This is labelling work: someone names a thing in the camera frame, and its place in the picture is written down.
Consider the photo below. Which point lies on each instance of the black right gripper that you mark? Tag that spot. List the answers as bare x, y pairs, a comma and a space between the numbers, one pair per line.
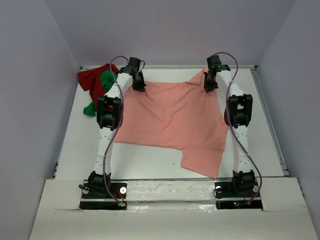
209, 87

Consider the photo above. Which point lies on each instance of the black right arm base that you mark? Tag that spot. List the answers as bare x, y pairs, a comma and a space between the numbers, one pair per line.
228, 199

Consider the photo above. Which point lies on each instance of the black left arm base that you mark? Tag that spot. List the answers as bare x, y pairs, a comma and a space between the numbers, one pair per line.
101, 200

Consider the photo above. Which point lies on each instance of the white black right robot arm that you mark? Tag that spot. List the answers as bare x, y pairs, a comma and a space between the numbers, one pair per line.
237, 116

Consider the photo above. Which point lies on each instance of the green t shirt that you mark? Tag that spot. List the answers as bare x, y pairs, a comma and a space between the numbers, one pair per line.
106, 81

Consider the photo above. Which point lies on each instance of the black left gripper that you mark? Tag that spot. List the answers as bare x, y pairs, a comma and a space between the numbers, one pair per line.
140, 87

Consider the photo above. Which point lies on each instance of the dark red t shirt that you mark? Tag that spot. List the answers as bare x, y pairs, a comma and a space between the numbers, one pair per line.
88, 80

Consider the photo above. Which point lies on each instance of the pink t shirt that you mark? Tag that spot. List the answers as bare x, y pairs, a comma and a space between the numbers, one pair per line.
179, 116

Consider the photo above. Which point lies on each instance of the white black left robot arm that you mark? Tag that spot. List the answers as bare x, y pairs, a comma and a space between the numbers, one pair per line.
109, 116

